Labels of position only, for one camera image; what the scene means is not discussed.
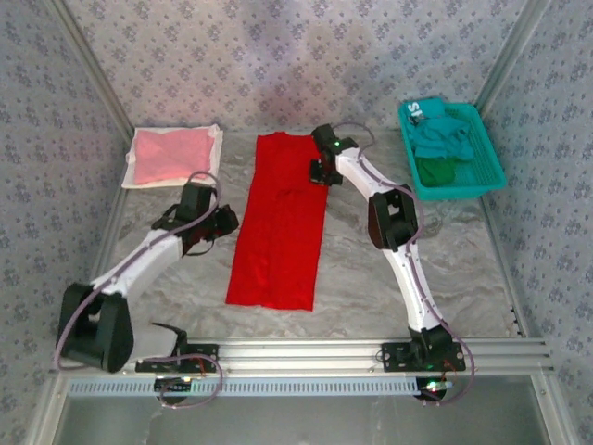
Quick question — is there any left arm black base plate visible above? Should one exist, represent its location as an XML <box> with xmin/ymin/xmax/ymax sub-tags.
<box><xmin>134</xmin><ymin>343</ymin><xmax>221</xmax><ymax>374</ymax></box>

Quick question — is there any aluminium mounting rail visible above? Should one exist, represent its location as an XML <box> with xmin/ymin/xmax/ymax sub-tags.
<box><xmin>50</xmin><ymin>338</ymin><xmax>555</xmax><ymax>375</ymax></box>

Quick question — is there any red t-shirt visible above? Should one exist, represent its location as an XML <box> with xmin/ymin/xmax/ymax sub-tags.
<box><xmin>224</xmin><ymin>131</ymin><xmax>332</xmax><ymax>312</ymax></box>

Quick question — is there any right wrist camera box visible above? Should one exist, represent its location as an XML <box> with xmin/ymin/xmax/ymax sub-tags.
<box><xmin>309</xmin><ymin>159</ymin><xmax>330</xmax><ymax>186</ymax></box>

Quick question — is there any grey slotted cable duct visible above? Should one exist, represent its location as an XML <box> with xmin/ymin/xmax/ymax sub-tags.
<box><xmin>67</xmin><ymin>375</ymin><xmax>425</xmax><ymax>398</ymax></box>

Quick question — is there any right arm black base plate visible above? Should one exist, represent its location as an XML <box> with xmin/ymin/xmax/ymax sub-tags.
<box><xmin>380</xmin><ymin>342</ymin><xmax>467</xmax><ymax>374</ymax></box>

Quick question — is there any white folded t-shirt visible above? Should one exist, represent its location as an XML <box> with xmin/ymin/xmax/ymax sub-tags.
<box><xmin>120</xmin><ymin>123</ymin><xmax>226</xmax><ymax>189</ymax></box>

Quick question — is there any pink folded t-shirt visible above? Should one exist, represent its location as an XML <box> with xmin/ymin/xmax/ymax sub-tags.
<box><xmin>132</xmin><ymin>128</ymin><xmax>217</xmax><ymax>185</ymax></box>

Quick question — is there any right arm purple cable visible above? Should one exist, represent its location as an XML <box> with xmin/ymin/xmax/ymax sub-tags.
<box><xmin>335</xmin><ymin>121</ymin><xmax>481</xmax><ymax>409</ymax></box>

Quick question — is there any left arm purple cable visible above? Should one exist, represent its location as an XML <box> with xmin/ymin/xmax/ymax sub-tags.
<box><xmin>53</xmin><ymin>171</ymin><xmax>224</xmax><ymax>410</ymax></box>

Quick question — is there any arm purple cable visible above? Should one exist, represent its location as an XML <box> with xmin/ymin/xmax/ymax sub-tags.
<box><xmin>335</xmin><ymin>121</ymin><xmax>481</xmax><ymax>409</ymax></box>
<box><xmin>53</xmin><ymin>171</ymin><xmax>224</xmax><ymax>410</ymax></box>

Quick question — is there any teal t-shirt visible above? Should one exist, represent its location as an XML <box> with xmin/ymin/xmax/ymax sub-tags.
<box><xmin>403</xmin><ymin>97</ymin><xmax>475</xmax><ymax>161</ymax></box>

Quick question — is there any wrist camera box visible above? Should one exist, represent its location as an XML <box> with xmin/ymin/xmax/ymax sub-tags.
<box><xmin>309</xmin><ymin>159</ymin><xmax>330</xmax><ymax>186</ymax></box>
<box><xmin>215</xmin><ymin>205</ymin><xmax>240</xmax><ymax>235</ymax></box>

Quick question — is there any black circuit board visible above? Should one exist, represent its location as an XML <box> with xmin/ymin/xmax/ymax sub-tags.
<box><xmin>154</xmin><ymin>376</ymin><xmax>194</xmax><ymax>396</ymax></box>
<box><xmin>415</xmin><ymin>376</ymin><xmax>456</xmax><ymax>403</ymax></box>

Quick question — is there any aluminium frame post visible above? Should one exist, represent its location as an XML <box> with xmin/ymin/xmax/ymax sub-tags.
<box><xmin>44</xmin><ymin>0</ymin><xmax>136</xmax><ymax>140</ymax></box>
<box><xmin>472</xmin><ymin>0</ymin><xmax>553</xmax><ymax>120</ymax></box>

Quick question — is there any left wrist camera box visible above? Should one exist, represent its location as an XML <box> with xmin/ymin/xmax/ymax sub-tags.
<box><xmin>215</xmin><ymin>205</ymin><xmax>240</xmax><ymax>235</ymax></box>

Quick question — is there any teal plastic basket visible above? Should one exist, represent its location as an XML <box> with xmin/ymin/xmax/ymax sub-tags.
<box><xmin>397</xmin><ymin>97</ymin><xmax>507</xmax><ymax>202</ymax></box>

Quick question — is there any aluminium table side rail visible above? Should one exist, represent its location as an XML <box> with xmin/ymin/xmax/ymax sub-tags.
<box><xmin>478</xmin><ymin>194</ymin><xmax>530</xmax><ymax>338</ymax></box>
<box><xmin>71</xmin><ymin>184</ymin><xmax>132</xmax><ymax>342</ymax></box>

